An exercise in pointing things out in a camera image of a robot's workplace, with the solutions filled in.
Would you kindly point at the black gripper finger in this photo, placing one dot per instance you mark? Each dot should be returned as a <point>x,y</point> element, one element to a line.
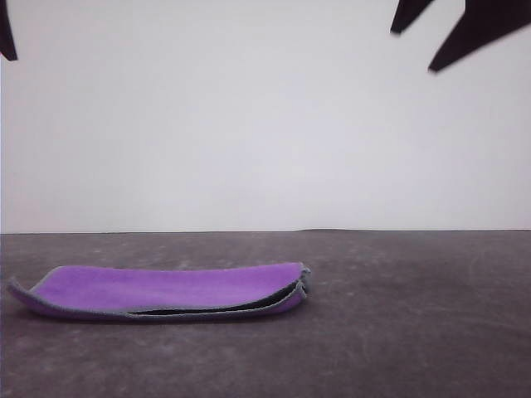
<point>408,14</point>
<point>6,29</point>
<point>481,33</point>

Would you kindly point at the purple towel with grey hem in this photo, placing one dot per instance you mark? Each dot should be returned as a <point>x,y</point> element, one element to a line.
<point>166,290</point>

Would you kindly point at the grey table cloth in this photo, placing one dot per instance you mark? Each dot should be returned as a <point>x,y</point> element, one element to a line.
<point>373,323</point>

